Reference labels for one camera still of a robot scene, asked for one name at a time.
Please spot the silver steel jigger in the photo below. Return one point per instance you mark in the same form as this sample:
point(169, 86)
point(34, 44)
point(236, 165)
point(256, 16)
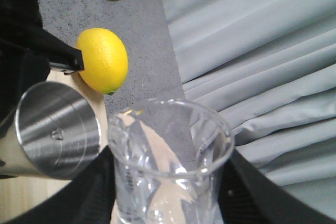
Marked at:
point(55, 133)

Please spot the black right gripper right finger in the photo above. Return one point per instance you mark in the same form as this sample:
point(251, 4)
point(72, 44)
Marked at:
point(247, 196)

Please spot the clear glass beaker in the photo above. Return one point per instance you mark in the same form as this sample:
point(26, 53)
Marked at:
point(168, 162)

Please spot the light wooden cutting board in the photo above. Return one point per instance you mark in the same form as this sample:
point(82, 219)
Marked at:
point(22, 193)

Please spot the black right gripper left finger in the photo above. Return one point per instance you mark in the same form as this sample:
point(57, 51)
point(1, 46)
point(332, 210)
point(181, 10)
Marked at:
point(88, 198)

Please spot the yellow lemon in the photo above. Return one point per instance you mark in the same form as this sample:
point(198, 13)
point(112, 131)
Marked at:
point(105, 60)

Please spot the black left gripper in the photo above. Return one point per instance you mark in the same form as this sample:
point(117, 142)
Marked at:
point(27, 51)

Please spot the grey curtain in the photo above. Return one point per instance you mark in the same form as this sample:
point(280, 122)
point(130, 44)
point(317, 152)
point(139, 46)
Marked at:
point(268, 67)

